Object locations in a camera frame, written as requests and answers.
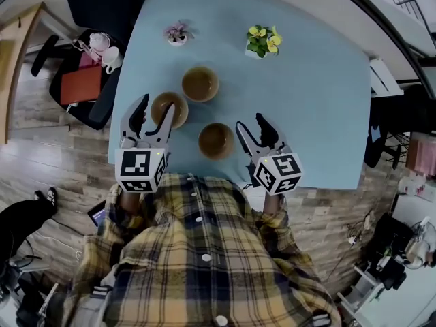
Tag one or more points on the pink crate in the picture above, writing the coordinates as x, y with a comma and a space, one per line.
424, 157

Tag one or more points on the red notebook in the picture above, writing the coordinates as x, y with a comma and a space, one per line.
81, 85

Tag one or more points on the white teapot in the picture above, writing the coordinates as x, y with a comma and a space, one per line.
99, 41

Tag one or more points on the yellow flower potted plant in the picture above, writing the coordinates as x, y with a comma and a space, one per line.
262, 43

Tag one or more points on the wooden desk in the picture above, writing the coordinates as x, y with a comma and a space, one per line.
20, 29

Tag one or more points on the black bag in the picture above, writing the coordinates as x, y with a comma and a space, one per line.
391, 230

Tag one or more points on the white mug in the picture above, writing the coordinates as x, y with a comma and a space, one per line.
112, 57

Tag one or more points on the black office chair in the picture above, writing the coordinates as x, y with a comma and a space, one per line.
102, 111
408, 114

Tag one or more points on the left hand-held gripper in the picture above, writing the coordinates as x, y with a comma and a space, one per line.
133, 165

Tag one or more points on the small pink box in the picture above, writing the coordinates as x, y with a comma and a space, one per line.
89, 61

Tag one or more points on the person's yellow plaid shirt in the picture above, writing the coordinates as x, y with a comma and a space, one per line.
204, 250

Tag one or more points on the brown bowl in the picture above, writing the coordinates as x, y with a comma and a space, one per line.
216, 141
200, 83
180, 114

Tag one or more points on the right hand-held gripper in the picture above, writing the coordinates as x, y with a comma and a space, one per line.
279, 169

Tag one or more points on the person's left forearm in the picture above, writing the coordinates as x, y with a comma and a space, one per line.
131, 201

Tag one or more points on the dark tablet screen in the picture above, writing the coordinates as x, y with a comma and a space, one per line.
98, 214

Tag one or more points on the pink flower potted plant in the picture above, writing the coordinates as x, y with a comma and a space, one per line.
176, 34

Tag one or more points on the person's right forearm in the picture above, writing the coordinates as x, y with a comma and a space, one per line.
272, 203

